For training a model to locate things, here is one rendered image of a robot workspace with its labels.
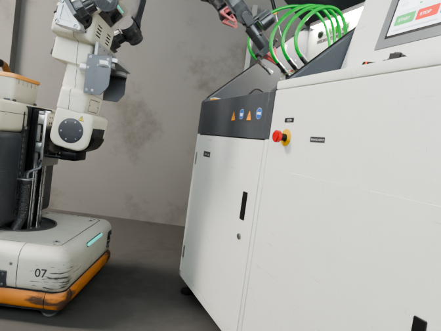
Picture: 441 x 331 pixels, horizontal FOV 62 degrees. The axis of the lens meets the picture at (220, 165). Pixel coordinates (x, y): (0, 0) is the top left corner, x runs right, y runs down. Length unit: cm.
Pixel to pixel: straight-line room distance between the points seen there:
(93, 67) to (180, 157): 172
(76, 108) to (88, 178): 178
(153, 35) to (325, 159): 258
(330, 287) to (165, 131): 248
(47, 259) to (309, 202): 99
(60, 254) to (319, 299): 97
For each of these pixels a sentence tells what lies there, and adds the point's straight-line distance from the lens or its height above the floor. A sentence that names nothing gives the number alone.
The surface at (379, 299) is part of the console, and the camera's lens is 84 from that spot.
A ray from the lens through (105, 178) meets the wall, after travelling 333.
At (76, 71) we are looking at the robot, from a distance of 172.
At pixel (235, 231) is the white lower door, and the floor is 45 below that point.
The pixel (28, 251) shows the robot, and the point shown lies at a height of 26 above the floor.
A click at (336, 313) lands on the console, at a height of 41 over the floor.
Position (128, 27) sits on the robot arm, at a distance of 192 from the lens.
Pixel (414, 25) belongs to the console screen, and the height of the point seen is 116.
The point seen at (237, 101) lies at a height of 93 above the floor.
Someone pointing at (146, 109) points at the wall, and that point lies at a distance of 325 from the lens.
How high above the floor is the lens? 75
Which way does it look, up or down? 3 degrees down
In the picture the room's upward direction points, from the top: 8 degrees clockwise
